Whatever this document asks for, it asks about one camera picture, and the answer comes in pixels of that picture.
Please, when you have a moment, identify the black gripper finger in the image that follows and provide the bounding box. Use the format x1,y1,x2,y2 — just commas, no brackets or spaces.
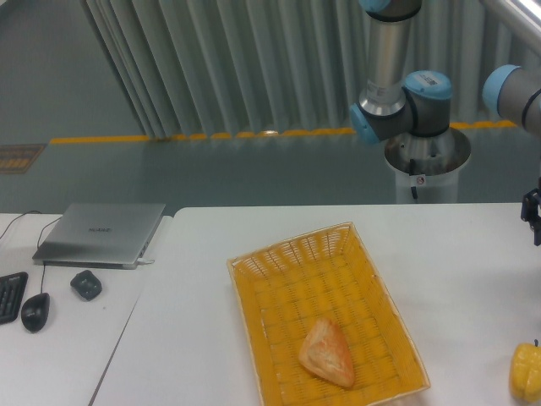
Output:
521,179,540,246

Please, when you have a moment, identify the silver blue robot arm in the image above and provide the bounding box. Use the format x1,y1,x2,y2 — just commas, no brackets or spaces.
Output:
350,1,540,246

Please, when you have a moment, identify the yellow wicker basket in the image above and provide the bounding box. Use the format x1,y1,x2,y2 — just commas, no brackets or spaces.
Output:
227,222,430,405

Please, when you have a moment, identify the yellow bell pepper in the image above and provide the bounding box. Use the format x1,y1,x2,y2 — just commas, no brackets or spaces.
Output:
509,339,540,403

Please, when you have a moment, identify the triangular puff pastry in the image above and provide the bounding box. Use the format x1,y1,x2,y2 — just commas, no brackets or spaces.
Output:
298,318,355,388

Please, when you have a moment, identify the white pleated curtain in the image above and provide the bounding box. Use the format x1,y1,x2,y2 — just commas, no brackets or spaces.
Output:
83,1,540,139

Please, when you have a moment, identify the silver closed laptop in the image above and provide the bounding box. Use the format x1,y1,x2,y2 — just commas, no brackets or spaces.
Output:
33,203,166,269

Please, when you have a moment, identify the small black controller device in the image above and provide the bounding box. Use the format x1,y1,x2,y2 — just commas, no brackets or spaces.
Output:
70,270,102,301

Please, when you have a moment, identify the black computer mouse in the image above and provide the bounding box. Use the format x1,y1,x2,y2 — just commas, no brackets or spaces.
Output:
21,293,50,333

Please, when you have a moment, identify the black keyboard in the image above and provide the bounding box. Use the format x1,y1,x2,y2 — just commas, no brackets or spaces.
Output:
0,272,28,325

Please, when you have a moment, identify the black pedestal cable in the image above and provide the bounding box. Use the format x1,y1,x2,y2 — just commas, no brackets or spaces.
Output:
407,158,419,200

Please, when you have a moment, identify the black mouse cable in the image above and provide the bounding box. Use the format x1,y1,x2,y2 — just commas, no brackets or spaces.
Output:
36,217,63,294

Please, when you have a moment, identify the black thin cable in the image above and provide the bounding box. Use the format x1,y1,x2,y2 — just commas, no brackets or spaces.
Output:
0,210,65,240

